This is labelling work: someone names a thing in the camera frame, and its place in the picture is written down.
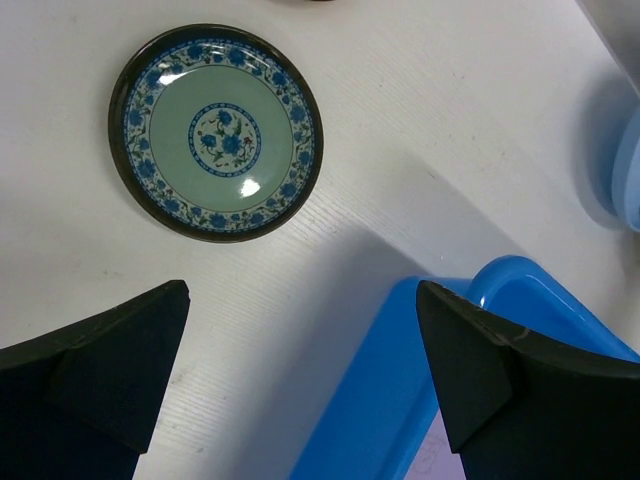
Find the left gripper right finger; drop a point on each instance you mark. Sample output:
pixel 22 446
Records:
pixel 517 404

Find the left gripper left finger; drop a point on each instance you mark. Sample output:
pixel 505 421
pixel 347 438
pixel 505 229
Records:
pixel 82 401

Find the purple plastic plate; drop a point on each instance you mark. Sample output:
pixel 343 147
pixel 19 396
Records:
pixel 434 459

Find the light blue plastic plate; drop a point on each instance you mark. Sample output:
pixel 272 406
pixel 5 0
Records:
pixel 625 175

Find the blue plastic bin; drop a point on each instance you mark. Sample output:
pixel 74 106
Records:
pixel 386 401

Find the left green floral plate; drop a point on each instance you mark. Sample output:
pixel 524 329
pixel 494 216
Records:
pixel 215 133

